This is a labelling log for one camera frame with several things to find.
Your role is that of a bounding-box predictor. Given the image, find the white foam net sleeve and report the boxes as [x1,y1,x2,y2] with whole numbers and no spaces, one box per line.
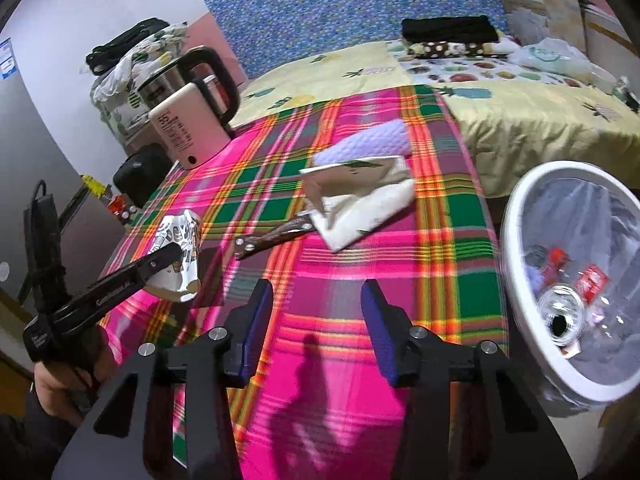
[314,120,411,167]

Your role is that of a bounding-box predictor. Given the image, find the fruit-print sheet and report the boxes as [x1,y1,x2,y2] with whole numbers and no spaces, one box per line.
[395,52,606,88]

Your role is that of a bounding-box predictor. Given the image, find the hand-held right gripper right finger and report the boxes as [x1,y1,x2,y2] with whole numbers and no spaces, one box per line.
[361,280,578,480]

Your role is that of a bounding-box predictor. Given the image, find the clear bin liner bag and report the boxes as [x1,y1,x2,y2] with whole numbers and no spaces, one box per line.
[520,167,640,391]

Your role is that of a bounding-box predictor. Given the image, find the yellow pineapple bedsheet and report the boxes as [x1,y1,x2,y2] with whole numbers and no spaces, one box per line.
[235,40,640,198]

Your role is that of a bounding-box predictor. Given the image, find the person's left hand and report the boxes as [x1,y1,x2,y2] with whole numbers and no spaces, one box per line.
[32,332,108,426]

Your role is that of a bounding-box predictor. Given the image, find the blue wall label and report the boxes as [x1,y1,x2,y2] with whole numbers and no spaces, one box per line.
[0,37,17,81]

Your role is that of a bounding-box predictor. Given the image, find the blue floral cloth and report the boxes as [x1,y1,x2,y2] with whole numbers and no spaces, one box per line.
[196,0,507,81]

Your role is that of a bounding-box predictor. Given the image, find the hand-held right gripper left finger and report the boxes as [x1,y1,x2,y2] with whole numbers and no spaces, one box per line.
[52,279,275,480]

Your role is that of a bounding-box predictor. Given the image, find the patterned white wrapper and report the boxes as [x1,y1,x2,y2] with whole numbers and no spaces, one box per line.
[147,210,203,303]

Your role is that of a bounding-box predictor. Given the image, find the cream electric kettle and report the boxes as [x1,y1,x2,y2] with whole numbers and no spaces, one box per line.
[137,46,241,171]

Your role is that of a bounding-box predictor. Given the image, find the white carton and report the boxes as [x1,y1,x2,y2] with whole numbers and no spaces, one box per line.
[299,155,416,252]

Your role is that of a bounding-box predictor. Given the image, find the brown polka-dot cloth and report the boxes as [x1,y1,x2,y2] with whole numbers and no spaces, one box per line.
[406,40,518,59]

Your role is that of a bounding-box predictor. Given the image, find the wooden-handled knife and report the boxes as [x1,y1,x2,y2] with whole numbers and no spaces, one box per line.
[234,211,316,261]

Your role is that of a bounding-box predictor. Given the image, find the red toy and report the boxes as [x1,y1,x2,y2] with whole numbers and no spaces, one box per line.
[109,198,137,223]

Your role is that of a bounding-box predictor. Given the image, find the white plastic bag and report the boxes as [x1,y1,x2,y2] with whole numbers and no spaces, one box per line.
[515,37,617,92]

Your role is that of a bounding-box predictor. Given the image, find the black folded cloth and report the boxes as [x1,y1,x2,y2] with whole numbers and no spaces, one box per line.
[401,16,500,44]

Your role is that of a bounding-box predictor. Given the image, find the white trash bin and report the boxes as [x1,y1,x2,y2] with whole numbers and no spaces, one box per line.
[500,160,640,406]

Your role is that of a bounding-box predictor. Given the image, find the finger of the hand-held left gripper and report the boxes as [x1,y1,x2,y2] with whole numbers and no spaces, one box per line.
[97,242,183,295]

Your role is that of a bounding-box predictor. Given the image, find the black suitcase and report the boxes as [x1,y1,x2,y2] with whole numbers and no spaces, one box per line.
[113,144,175,207]

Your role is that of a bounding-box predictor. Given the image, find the pineapple-print cover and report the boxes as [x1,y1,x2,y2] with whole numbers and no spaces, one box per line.
[91,24,192,137]

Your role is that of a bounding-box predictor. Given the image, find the plaid tablecloth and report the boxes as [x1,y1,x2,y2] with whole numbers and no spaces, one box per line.
[100,85,511,480]

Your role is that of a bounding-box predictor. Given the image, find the black bag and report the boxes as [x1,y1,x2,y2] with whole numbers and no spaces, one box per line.
[85,18,172,68]

